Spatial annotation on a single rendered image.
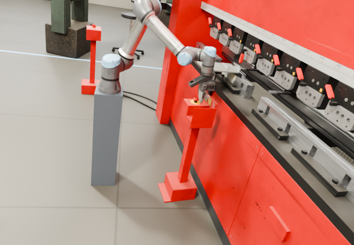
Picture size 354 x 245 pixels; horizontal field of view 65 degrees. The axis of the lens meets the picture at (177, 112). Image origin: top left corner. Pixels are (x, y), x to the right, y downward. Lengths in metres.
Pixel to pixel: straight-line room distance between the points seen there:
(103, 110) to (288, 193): 1.21
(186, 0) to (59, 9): 2.45
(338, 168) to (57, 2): 4.22
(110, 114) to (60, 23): 3.00
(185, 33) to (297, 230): 2.01
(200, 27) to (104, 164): 1.58
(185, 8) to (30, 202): 2.03
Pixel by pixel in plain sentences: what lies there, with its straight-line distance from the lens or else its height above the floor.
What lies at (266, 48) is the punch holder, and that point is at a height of 1.24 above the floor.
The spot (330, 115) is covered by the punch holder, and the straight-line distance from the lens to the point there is 1.36.
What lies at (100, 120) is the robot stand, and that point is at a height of 0.58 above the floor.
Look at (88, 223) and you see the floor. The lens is 2.07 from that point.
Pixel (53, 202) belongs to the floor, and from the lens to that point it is 2.21.
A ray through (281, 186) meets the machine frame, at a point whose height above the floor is 0.75.
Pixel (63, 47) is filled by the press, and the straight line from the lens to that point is 4.92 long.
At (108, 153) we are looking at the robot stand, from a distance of 2.10.
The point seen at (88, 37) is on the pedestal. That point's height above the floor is 0.71.
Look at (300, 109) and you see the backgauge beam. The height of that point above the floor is 0.93.
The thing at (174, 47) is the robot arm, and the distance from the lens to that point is 1.61.
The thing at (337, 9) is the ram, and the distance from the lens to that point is 1.43.
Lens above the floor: 1.58
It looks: 27 degrees down
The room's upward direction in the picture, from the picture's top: 11 degrees clockwise
